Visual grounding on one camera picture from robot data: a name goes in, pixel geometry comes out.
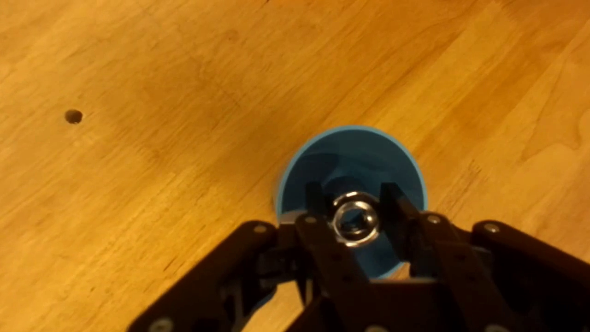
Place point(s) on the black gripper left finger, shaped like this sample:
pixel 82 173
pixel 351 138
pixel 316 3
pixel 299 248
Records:
pixel 233 282

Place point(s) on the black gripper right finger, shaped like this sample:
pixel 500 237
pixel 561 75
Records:
pixel 491 278

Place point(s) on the silver metal nut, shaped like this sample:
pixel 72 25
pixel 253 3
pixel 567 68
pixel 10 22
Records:
pixel 355 219

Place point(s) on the blue plastic cup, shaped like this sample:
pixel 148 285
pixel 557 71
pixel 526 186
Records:
pixel 351 160

